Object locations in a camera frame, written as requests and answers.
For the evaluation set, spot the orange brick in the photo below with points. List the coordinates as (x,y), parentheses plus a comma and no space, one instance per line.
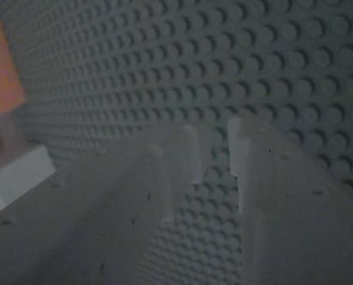
(1,74)

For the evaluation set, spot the grey studded baseplate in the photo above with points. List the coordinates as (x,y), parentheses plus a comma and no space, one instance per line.
(194,68)

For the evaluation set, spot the grey white brick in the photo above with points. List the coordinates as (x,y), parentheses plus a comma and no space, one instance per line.
(19,175)

